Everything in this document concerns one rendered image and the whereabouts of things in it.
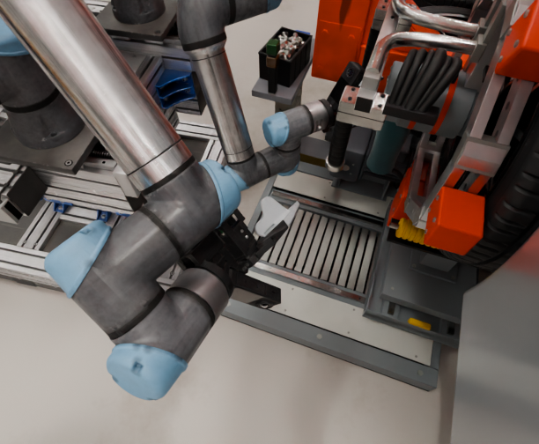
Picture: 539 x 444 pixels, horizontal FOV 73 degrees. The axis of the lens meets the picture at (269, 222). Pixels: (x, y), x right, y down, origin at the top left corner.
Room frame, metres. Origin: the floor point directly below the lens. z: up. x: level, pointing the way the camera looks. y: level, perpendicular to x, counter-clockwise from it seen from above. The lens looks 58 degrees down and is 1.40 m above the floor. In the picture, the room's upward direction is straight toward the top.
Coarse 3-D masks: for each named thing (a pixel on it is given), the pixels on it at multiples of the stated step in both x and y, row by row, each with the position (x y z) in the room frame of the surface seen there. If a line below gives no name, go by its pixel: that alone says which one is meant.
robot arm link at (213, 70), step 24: (192, 0) 0.72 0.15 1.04; (216, 0) 0.73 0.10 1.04; (192, 24) 0.70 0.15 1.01; (216, 24) 0.71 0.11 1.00; (192, 48) 0.69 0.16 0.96; (216, 48) 0.70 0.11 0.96; (216, 72) 0.68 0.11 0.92; (216, 96) 0.66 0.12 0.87; (216, 120) 0.64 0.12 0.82; (240, 120) 0.65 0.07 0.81; (240, 144) 0.62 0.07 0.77; (240, 168) 0.59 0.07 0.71; (264, 168) 0.61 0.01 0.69
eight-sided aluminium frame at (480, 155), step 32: (480, 0) 0.87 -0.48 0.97; (512, 0) 0.60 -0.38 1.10; (480, 96) 0.48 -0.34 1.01; (512, 96) 0.47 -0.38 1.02; (480, 128) 0.43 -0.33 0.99; (512, 128) 0.42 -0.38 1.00; (416, 160) 0.70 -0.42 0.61; (480, 160) 0.39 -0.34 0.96; (416, 192) 0.58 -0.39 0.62; (416, 224) 0.41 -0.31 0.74
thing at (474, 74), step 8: (504, 16) 0.63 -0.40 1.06; (496, 32) 0.63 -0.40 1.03; (496, 40) 0.63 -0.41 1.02; (488, 48) 0.63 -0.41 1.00; (488, 56) 0.63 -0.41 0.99; (472, 64) 0.66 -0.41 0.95; (480, 64) 0.63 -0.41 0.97; (488, 64) 0.63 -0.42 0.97; (472, 72) 0.63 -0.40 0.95; (480, 72) 0.63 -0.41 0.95; (472, 80) 0.63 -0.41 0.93; (480, 80) 0.63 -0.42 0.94; (472, 88) 0.63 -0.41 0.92; (480, 88) 0.62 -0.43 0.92
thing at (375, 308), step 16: (384, 224) 0.79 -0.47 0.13; (384, 240) 0.70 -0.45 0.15; (384, 256) 0.63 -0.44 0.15; (368, 288) 0.52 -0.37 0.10; (368, 304) 0.44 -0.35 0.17; (384, 304) 0.44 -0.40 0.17; (384, 320) 0.39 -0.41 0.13; (400, 320) 0.38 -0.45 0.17; (416, 320) 0.38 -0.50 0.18; (432, 320) 0.39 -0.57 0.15; (432, 336) 0.33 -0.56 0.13; (448, 336) 0.33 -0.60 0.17
